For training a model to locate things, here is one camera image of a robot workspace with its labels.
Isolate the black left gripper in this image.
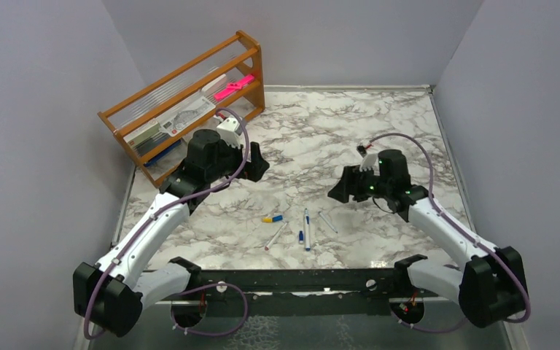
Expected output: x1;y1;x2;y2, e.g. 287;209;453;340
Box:
206;134;269;183

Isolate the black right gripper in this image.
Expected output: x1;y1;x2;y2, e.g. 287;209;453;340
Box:
328;163;392;203

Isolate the thin white pen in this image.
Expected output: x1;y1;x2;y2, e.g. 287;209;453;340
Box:
318;211;338;233

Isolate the white blue marker pen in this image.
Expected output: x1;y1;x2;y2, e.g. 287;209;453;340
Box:
304;209;311;252

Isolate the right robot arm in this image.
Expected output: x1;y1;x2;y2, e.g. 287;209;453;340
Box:
327;149;529;328

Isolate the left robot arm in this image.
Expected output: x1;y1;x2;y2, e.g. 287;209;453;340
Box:
73;129;270;340

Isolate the yellow blue marker cap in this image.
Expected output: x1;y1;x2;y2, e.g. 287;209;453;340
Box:
262;215;284;223

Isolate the white red-tipped marker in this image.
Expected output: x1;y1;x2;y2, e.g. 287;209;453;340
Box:
264;222;289;251

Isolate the pink plastic tool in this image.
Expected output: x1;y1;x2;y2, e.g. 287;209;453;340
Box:
214;74;255;101

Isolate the white eraser block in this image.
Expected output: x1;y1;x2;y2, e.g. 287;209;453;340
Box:
201;74;228;95

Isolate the white calculator box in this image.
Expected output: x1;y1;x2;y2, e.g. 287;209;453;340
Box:
155;95;215;136

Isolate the wooden shelf rack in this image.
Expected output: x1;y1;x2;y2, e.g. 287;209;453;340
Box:
98;31;265;187

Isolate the green white book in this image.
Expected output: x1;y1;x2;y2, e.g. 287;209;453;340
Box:
123;120;166;157

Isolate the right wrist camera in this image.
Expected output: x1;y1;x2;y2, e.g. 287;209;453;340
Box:
357;143;379;172

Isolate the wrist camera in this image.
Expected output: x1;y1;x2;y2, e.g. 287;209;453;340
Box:
216;117;241;149
357;143;379;172

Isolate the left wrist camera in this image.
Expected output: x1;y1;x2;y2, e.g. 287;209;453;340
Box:
216;117;241;149

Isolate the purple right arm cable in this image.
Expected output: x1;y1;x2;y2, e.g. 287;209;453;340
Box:
367;133;532;334

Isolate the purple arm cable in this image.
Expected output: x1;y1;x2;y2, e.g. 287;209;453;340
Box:
367;133;532;334
83;107;251;341

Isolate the black mounting rail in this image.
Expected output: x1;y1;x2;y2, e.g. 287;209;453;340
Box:
162;268;433;317

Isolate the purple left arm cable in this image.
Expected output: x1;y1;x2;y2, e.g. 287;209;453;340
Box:
83;107;251;341

